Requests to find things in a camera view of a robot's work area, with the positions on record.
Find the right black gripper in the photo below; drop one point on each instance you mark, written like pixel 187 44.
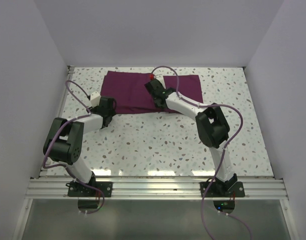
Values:
pixel 159 107

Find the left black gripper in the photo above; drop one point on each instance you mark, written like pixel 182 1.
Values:
pixel 94 109

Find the purple cloth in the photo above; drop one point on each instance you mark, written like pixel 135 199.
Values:
pixel 128 89

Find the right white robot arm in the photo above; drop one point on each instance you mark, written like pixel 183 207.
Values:
pixel 212 126

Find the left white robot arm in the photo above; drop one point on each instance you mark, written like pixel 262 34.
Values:
pixel 63 144

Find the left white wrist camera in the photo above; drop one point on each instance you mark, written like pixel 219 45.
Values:
pixel 95 98

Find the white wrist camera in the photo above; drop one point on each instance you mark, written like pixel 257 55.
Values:
pixel 95 98
pixel 159 78

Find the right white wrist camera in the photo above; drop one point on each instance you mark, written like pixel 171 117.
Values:
pixel 159 78

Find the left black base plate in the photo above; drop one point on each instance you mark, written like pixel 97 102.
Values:
pixel 76 189

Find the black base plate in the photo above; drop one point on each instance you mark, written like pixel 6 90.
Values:
pixel 76 189
pixel 216 190

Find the aluminium front rail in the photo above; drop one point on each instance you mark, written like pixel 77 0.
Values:
pixel 161 188

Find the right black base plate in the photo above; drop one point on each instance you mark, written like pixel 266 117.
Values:
pixel 216 190

